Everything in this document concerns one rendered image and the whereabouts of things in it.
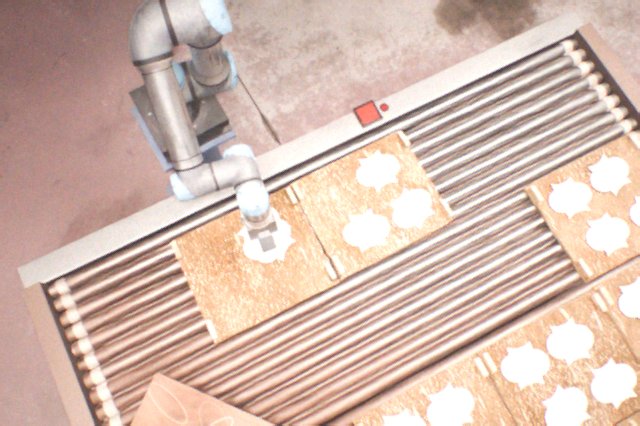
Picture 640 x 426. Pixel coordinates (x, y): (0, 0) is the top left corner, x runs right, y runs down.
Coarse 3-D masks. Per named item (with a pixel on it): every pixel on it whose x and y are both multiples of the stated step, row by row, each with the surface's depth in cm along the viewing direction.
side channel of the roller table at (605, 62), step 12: (588, 24) 210; (576, 36) 212; (588, 36) 209; (600, 36) 209; (588, 48) 209; (600, 48) 207; (600, 60) 206; (612, 60) 206; (600, 72) 209; (612, 72) 205; (624, 72) 205; (600, 84) 212; (612, 84) 206; (624, 84) 203; (636, 84) 204; (624, 96) 203; (636, 96) 202; (636, 108) 201; (636, 120) 203
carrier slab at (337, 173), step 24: (384, 144) 197; (336, 168) 194; (408, 168) 194; (312, 192) 191; (336, 192) 191; (360, 192) 192; (384, 192) 192; (432, 192) 192; (312, 216) 189; (336, 216) 189; (384, 216) 189; (432, 216) 190; (336, 240) 187; (384, 240) 187; (408, 240) 187; (360, 264) 185
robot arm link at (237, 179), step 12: (240, 144) 154; (228, 156) 154; (240, 156) 153; (252, 156) 155; (216, 168) 151; (228, 168) 151; (240, 168) 152; (252, 168) 152; (228, 180) 152; (240, 180) 151; (252, 180) 151
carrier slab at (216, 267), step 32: (224, 224) 188; (288, 224) 188; (192, 256) 184; (224, 256) 185; (288, 256) 185; (320, 256) 185; (192, 288) 182; (224, 288) 182; (256, 288) 182; (288, 288) 182; (320, 288) 182; (224, 320) 179; (256, 320) 179
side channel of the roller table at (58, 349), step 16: (32, 288) 179; (32, 304) 178; (48, 304) 178; (32, 320) 177; (48, 320) 177; (48, 336) 175; (64, 336) 178; (48, 352) 174; (64, 352) 174; (64, 368) 173; (64, 384) 171; (80, 384) 172; (64, 400) 170; (80, 400) 170; (80, 416) 169; (96, 416) 172
